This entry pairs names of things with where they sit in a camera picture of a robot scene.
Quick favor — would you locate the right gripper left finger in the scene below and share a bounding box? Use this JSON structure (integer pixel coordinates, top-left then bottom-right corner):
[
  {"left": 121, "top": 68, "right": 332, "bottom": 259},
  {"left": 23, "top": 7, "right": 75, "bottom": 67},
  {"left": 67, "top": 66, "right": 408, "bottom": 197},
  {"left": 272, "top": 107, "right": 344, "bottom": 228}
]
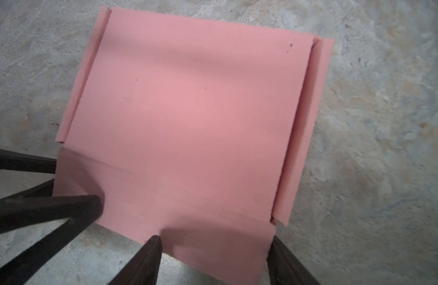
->
[{"left": 109, "top": 235, "right": 163, "bottom": 285}]

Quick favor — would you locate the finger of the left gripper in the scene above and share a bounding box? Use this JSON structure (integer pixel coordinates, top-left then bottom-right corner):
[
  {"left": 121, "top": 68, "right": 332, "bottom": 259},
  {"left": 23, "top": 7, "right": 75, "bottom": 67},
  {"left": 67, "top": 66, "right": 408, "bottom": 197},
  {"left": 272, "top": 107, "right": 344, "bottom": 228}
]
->
[
  {"left": 0, "top": 149, "right": 56, "bottom": 199},
  {"left": 0, "top": 195, "right": 103, "bottom": 285}
]

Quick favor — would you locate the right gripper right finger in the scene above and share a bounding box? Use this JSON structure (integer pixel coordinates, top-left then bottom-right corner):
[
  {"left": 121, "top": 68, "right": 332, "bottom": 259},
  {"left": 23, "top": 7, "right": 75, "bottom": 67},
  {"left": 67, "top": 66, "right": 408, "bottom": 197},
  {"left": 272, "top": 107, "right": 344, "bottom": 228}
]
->
[{"left": 267, "top": 236, "right": 320, "bottom": 285}]

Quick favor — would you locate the pink paper box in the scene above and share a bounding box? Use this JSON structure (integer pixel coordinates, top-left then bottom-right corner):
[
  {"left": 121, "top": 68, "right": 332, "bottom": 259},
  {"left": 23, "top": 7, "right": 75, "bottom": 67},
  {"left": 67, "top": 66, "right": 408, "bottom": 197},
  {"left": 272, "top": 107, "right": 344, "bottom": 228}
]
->
[{"left": 54, "top": 7, "right": 334, "bottom": 285}]

